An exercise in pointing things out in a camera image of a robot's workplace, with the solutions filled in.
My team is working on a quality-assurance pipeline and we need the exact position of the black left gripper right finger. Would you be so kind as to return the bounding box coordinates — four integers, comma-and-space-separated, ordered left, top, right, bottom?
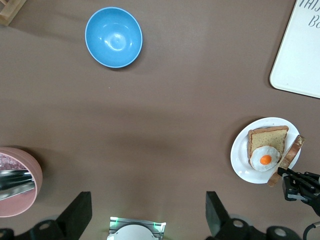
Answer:
206, 191, 253, 240

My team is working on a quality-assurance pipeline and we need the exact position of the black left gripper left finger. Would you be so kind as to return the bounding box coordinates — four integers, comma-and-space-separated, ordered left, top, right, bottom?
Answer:
29, 191, 92, 240

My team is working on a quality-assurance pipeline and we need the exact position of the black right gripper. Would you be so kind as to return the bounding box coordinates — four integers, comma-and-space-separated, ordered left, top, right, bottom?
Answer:
277, 167, 320, 216

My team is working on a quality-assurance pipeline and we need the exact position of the brown bread slice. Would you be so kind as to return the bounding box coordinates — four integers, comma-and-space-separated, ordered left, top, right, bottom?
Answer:
247, 125, 290, 166
267, 134, 306, 188

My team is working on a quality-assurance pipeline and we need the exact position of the white round plate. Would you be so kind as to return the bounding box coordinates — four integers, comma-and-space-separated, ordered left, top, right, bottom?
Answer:
230, 117, 300, 185

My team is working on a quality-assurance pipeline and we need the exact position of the fried egg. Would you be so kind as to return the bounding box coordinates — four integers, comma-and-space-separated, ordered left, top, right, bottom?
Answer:
250, 146, 281, 173

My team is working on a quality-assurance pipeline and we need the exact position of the brown bread slice under egg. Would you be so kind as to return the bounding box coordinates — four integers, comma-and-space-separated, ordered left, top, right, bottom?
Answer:
247, 125, 290, 166

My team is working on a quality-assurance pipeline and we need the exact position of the pink bowl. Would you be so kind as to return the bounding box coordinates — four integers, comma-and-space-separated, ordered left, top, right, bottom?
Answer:
0, 147, 43, 218

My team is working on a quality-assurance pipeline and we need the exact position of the metal spoon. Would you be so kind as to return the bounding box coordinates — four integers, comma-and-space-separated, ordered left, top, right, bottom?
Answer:
0, 169, 35, 201

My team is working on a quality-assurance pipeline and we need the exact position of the cream bear print tray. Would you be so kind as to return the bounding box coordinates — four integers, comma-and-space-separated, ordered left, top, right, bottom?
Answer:
269, 0, 320, 99

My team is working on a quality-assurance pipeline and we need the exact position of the blue bowl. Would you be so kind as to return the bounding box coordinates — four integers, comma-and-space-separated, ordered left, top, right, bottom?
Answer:
84, 6, 144, 69

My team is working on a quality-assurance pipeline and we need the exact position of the wooden mug rack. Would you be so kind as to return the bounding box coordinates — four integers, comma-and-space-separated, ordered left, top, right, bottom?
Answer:
0, 0, 26, 26

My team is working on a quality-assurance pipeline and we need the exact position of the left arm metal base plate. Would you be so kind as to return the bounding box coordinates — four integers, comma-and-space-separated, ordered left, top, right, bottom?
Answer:
107, 216, 166, 240

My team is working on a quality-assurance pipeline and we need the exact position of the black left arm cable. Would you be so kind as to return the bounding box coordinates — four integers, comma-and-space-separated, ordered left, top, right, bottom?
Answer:
302, 221, 320, 240

